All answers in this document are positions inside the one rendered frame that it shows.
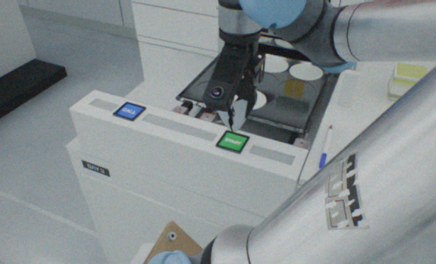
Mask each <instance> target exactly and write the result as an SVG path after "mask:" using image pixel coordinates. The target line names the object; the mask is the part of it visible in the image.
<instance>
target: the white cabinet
mask: <svg viewBox="0 0 436 264"><path fill-rule="evenodd" d="M68 152H69V154H70V159H71V161H72V164H73V168H74V170H76V174H77V177H78V179H79V182H80V186H81V189H82V192H83V194H84V196H85V199H86V201H87V205H88V208H89V210H90V214H91V216H92V220H93V221H94V223H95V227H96V230H97V232H98V236H99V239H100V241H101V245H102V248H103V249H104V251H105V254H106V258H107V260H108V263H109V264H131V261H132V260H133V259H134V256H135V255H136V253H137V252H138V251H139V250H140V247H141V246H142V244H143V243H156V242H157V240H158V238H159V236H160V235H161V232H162V231H163V230H164V228H165V227H166V226H167V223H168V222H169V221H174V222H175V223H176V224H177V225H178V226H179V227H180V228H181V229H182V230H184V231H185V232H186V234H187V235H188V236H189V237H191V238H193V239H194V240H195V241H196V243H197V244H198V245H199V246H200V247H202V248H203V249H204V248H205V247H206V246H207V245H208V244H209V243H210V241H212V240H214V239H215V238H216V237H217V236H218V234H219V233H220V232H221V231H223V230H224V229H226V228H227V227H230V226H233V225H236V224H245V225H250V226H253V227H257V226H258V225H259V224H260V223H261V222H262V221H263V220H264V218H261V217H260V216H255V214H252V213H248V212H246V211H243V210H239V209H237V208H233V207H231V206H230V205H226V204H224V203H221V202H218V201H215V200H212V199H209V198H206V197H204V196H202V195H199V194H196V193H193V192H190V191H187V190H184V189H182V188H178V187H177V186H174V185H170V184H169V183H165V182H161V181H159V180H156V179H153V178H150V177H148V176H147V175H142V174H140V173H138V172H133V171H131V170H128V169H124V168H122V167H120V166H118V165H115V164H111V163H108V162H106V161H102V160H99V159H97V158H93V156H90V155H87V154H84V153H80V152H77V151H75V150H71V149H68Z"/></svg>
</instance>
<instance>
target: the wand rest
mask: <svg viewBox="0 0 436 264"><path fill-rule="evenodd" d="M364 65H365V62H358V63H357V64H356V65H355V66H354V67H352V68H351V69H349V70H346V71H345V73H344V79H343V82H342V86H341V91H340V95H339V98H338V100H337V105H341V106H346V107H350V104H351V100H352V96H353V92H354V89H355V87H356V85H357V80H358V77H359V73H362V72H363V68H364ZM353 68H354V69H353Z"/></svg>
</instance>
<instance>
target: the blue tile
mask: <svg viewBox="0 0 436 264"><path fill-rule="evenodd" d="M141 110H142V108H141V107H138V106H132V105H130V104H127V105H125V106H124V107H122V109H121V110H120V111H119V112H118V113H116V114H119V115H122V116H125V117H130V118H133V117H135V116H136V115H137V114H138V113H139V112H140V111H141Z"/></svg>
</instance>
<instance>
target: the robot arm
mask: <svg viewBox="0 0 436 264"><path fill-rule="evenodd" d="M216 10H218V27H219V38H221V39H222V40H224V41H225V42H227V43H228V46H224V47H223V48H222V51H221V53H220V54H219V57H218V60H217V63H216V65H215V67H214V71H213V73H212V75H211V76H210V79H209V81H208V84H207V86H206V90H205V92H204V94H203V102H204V104H205V105H206V107H207V108H210V109H213V110H217V111H218V114H219V116H220V117H221V119H222V121H223V122H224V123H225V124H226V126H227V127H228V130H229V131H232V132H236V131H237V130H238V129H239V128H240V127H241V126H242V125H243V124H244V122H245V120H246V119H247V116H248V115H249V114H250V113H251V111H252V110H253V107H254V106H255V104H256V101H257V97H258V95H257V92H256V88H257V86H254V84H255V82H256V76H257V75H258V74H259V84H260V83H261V82H262V79H263V78H264V68H265V58H266V54H262V52H259V51H258V41H259V39H260V38H261V29H262V28H263V27H264V28H265V29H270V30H272V31H273V32H274V33H276V34H278V35H279V37H281V38H282V39H283V40H285V41H286V42H288V43H290V44H291V46H292V47H295V48H296V49H297V50H298V51H300V52H301V53H302V54H304V55H305V56H306V57H307V58H309V60H310V61H311V62H312V63H313V64H314V65H315V66H317V67H321V68H323V69H324V70H326V71H327V72H331V73H342V72H343V71H344V70H349V69H351V68H352V67H354V66H355V65H356V64H357V63H358V62H436V0H374V1H370V2H364V3H359V4H352V5H345V6H340V7H333V6H332V5H331V3H329V2H328V1H327V0H218V4H217V5H216ZM259 56H261V58H260V57H259ZM262 65H263V70H262V74H261V69H262ZM259 70H260V73H259ZM235 95H237V99H236V100H235ZM234 101H235V102H234ZM233 107H234V111H235V115H234V116H233V120H232V114H233V112H232V111H231V110H232V108H233ZM147 264H436V65H435V66H434V67H433V68H432V69H431V70H430V71H429V72H428V73H427V74H426V75H425V76H423V77H421V79H420V80H419V81H418V82H417V83H416V84H413V85H412V87H411V88H410V89H409V90H407V91H406V92H405V93H404V94H403V95H402V96H401V97H400V98H399V99H398V100H397V101H395V102H394V103H393V104H392V105H391V106H390V107H389V108H388V109H386V110H384V112H383V113H382V114H381V115H380V116H379V117H377V118H376V119H375V120H374V121H373V122H372V123H371V124H370V125H368V126H367V127H366V128H365V130H364V131H362V132H361V133H359V134H358V135H357V136H356V137H355V138H354V139H353V140H352V141H351V142H350V143H348V144H347V145H346V146H345V147H344V149H342V150H341V151H340V152H338V153H337V154H336V155H335V156H333V158H332V159H331V160H329V161H328V162H327V163H326V164H325V165H324V166H323V167H322V168H321V169H320V170H319V171H318V172H316V173H315V174H314V175H312V177H311V178H310V179H309V180H307V181H306V182H305V183H303V184H302V186H301V187H300V188H298V189H297V190H296V191H295V192H294V193H293V194H292V195H291V196H290V197H289V198H288V199H286V200H285V201H284V202H283V203H282V204H280V206H279V207H278V208H276V209H275V210H274V211H273V212H271V213H270V215H269V216H268V217H266V218H265V219H264V220H263V221H262V222H261V223H260V224H259V225H258V226H257V227H253V226H250V225H245V224H236V225H233V226H230V227H227V228H226V229H224V230H223V231H221V232H220V233H219V234H218V236H217V237H216V238H215V239H214V240H212V241H210V243H209V244H208V245H207V246H206V247H205V248H204V249H203V250H202V251H201V252H200V253H198V254H196V255H190V256H189V255H186V254H185V253H184V252H181V251H174V252H162V253H159V254H157V255H155V256H154V257H153V258H152V259H151V260H150V261H149V263H147Z"/></svg>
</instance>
